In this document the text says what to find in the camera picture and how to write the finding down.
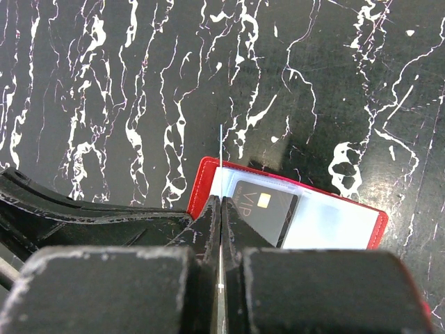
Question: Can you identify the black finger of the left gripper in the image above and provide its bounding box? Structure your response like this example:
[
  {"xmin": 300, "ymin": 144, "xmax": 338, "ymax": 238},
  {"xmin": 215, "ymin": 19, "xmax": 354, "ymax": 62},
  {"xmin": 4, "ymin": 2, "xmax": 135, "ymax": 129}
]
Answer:
[{"xmin": 1, "ymin": 168, "xmax": 193, "ymax": 261}]

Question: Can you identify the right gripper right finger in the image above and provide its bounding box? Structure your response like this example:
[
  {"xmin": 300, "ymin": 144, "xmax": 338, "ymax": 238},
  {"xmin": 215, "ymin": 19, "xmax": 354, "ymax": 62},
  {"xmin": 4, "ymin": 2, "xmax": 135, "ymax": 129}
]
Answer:
[{"xmin": 221, "ymin": 198, "xmax": 433, "ymax": 333}]

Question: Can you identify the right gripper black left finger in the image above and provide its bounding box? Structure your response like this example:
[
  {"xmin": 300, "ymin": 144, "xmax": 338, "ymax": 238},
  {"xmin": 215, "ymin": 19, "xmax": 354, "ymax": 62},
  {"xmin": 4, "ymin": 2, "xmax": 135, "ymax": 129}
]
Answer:
[{"xmin": 1, "ymin": 196, "xmax": 220, "ymax": 333}]

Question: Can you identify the thin white credit card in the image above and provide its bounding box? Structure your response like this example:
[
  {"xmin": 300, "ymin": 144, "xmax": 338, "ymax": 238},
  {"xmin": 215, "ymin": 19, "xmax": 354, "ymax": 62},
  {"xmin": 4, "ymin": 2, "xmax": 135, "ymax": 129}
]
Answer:
[{"xmin": 217, "ymin": 124, "xmax": 226, "ymax": 333}]

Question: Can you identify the red card holder wallet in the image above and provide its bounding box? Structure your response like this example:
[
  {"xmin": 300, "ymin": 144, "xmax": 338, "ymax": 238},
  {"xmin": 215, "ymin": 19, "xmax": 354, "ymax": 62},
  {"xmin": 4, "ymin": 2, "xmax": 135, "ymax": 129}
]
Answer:
[{"xmin": 187, "ymin": 157, "xmax": 389, "ymax": 250}]

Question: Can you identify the black VIP credit card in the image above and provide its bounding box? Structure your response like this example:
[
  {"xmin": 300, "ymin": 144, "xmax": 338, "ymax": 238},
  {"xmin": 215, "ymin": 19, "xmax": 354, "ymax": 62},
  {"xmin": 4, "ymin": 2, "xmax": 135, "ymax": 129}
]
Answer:
[{"xmin": 232, "ymin": 180, "xmax": 298, "ymax": 248}]

